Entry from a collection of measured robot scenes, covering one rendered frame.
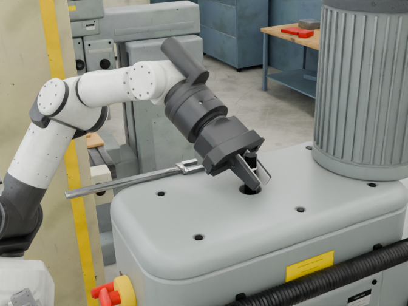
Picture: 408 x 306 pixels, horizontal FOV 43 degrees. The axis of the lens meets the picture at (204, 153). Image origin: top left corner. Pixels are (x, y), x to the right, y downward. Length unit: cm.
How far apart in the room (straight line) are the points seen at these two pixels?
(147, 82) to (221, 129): 15
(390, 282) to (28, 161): 74
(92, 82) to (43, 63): 144
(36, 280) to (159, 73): 52
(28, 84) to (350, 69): 183
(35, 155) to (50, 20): 138
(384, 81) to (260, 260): 33
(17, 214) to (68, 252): 175
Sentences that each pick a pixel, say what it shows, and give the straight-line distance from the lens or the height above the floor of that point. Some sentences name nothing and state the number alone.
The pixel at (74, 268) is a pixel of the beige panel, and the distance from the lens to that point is 294.
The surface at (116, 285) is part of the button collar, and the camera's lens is 85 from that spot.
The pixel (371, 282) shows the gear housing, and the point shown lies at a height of 172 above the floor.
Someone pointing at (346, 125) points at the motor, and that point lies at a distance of 88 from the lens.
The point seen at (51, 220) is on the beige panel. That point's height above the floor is 92.
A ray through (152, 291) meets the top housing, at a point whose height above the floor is 183.
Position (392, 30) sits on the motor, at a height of 214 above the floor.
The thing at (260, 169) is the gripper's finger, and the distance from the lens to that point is 84.
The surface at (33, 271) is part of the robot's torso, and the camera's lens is 115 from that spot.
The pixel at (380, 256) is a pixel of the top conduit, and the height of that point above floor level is 180.
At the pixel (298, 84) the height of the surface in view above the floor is 23.
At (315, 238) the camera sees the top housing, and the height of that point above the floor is 185.
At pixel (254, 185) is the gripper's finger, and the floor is 191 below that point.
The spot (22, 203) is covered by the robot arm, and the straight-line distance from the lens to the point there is 113.
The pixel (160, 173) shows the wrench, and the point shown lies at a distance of 90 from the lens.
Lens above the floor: 230
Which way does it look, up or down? 25 degrees down
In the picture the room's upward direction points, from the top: 2 degrees counter-clockwise
